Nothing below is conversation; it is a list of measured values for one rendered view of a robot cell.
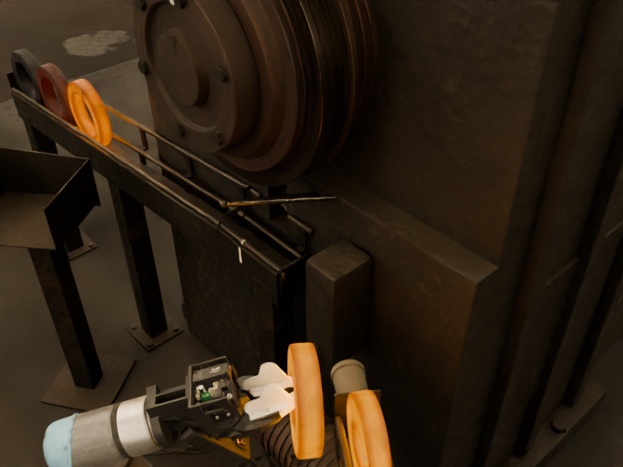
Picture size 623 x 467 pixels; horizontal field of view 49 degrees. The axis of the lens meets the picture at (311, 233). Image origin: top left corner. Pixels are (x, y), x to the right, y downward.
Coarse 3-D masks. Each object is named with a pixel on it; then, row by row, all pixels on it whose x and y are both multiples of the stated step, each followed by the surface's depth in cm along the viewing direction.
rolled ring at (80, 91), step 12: (72, 84) 178; (84, 84) 176; (72, 96) 183; (84, 96) 175; (96, 96) 175; (72, 108) 187; (84, 108) 188; (96, 108) 175; (84, 120) 188; (96, 120) 176; (108, 120) 177; (84, 132) 187; (96, 132) 179; (108, 132) 179
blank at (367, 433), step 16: (352, 400) 102; (368, 400) 99; (352, 416) 103; (368, 416) 97; (352, 432) 105; (368, 432) 96; (384, 432) 96; (352, 448) 107; (368, 448) 95; (384, 448) 95; (368, 464) 95; (384, 464) 95
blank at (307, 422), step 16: (288, 352) 96; (304, 352) 91; (288, 368) 98; (304, 368) 89; (304, 384) 87; (320, 384) 88; (304, 400) 87; (320, 400) 87; (304, 416) 86; (320, 416) 87; (304, 432) 87; (320, 432) 87; (304, 448) 88; (320, 448) 88
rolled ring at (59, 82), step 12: (36, 72) 194; (48, 72) 187; (60, 72) 187; (48, 84) 197; (60, 84) 186; (48, 96) 199; (60, 96) 187; (48, 108) 200; (60, 108) 200; (72, 120) 192
